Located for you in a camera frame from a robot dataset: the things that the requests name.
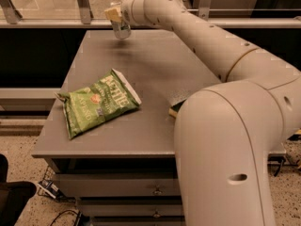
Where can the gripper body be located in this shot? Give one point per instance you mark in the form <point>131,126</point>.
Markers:
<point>128,8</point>

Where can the silver green 7up can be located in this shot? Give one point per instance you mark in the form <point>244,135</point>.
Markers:
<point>121,30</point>

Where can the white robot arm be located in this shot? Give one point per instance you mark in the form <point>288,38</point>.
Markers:
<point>224,133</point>

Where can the green kettle chips bag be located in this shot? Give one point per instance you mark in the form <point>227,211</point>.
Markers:
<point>106,99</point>

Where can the metal window railing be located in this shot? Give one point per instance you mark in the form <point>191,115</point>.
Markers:
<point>83,13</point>

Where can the green yellow sponge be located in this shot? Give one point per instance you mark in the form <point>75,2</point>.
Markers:
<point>173,111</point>

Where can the grey drawer cabinet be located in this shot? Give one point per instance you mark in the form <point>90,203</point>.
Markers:
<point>124,172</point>

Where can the black chair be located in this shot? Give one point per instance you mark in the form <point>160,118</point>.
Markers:
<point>13,195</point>

